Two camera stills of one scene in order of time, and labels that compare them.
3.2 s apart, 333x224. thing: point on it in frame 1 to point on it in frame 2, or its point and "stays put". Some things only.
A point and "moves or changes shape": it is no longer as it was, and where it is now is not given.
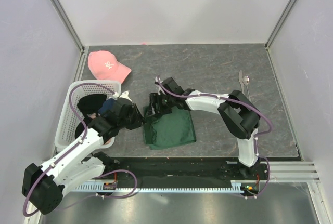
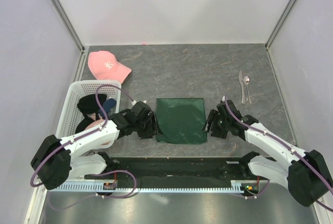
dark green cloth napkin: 175,128 moves or changes shape
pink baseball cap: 103,65 stays put
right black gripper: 154,98 to 216,133
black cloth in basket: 87,105 stays put
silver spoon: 245,80 stays put
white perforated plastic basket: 72,115 stays put
